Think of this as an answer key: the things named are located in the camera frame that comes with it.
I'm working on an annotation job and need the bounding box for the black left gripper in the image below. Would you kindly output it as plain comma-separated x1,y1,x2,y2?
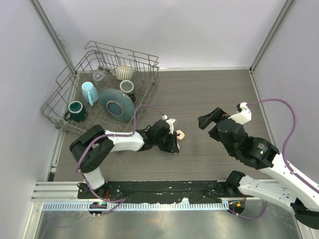
154,130,178,153

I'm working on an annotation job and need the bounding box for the beige earbud charging case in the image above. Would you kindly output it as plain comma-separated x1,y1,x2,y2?
176,130,185,140

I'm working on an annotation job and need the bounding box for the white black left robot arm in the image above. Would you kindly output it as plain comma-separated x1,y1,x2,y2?
69,119,179,199

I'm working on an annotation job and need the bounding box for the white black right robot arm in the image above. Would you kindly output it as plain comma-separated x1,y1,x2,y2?
198,103,319,230

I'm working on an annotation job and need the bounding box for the teal ceramic plate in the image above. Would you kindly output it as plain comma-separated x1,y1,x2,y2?
99,88,136,123

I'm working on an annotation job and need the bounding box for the white rimmed teal cup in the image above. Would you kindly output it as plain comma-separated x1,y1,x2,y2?
120,80,134,94

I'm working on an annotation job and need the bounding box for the striped beige mug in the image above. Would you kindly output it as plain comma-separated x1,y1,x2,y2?
112,65,134,81

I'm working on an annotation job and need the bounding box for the clear drinking glass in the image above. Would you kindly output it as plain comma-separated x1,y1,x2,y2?
92,70,110,90

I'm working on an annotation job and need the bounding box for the light blue mug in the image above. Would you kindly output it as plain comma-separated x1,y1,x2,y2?
81,82,99,107

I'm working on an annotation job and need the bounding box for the dark green mug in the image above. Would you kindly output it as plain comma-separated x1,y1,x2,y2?
63,101,87,122

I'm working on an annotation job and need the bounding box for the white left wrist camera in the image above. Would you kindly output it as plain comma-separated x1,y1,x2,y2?
161,115,177,134

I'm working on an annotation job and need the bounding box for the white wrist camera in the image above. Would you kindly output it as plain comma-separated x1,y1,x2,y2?
229,102,252,125
161,115,177,134

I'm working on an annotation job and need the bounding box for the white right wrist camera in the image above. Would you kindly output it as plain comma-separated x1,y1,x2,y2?
229,102,252,125

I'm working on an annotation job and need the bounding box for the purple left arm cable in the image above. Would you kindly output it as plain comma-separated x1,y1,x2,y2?
74,104,167,215

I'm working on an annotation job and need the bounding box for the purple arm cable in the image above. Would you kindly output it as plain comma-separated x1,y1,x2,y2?
74,104,167,215
246,98,319,192

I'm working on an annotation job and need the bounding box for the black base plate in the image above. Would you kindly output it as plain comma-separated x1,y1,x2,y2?
77,179,256,204

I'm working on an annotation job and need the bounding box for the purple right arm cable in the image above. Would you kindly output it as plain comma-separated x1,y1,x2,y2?
246,98,319,192

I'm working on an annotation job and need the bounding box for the grey wire dish rack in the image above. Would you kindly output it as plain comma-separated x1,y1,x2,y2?
41,41,159,135

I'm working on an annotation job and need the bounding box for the white cable duct strip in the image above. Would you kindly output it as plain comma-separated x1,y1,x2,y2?
42,201,229,212

